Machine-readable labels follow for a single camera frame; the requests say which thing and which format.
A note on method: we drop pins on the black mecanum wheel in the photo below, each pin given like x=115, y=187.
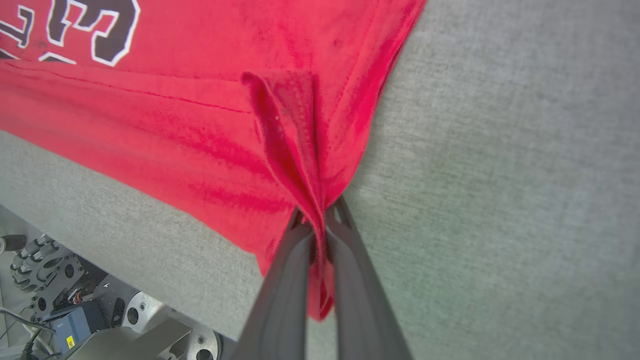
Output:
x=47, y=265

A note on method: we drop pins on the grey fabric sofa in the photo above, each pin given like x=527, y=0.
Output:
x=500, y=200

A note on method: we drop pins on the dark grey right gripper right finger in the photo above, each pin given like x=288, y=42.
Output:
x=365, y=310

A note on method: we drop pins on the blue-grey electronics box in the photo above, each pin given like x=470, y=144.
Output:
x=77, y=325

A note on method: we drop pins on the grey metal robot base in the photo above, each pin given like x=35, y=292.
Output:
x=130, y=342

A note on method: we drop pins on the red and white basketball jersey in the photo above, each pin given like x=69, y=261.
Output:
x=175, y=100

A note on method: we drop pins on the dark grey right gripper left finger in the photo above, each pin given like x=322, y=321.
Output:
x=280, y=310

